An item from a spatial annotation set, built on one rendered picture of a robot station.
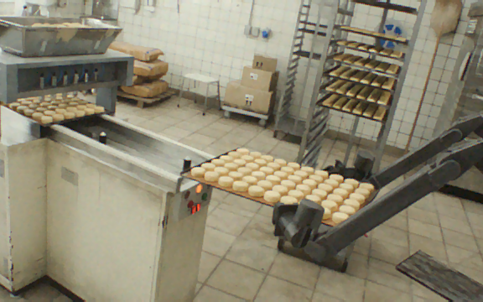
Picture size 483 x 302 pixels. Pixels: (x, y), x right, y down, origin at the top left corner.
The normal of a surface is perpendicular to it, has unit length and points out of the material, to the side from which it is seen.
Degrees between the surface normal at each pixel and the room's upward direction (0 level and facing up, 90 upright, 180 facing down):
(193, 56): 90
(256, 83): 93
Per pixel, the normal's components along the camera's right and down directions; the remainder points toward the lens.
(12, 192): 0.86, 0.31
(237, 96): -0.26, 0.27
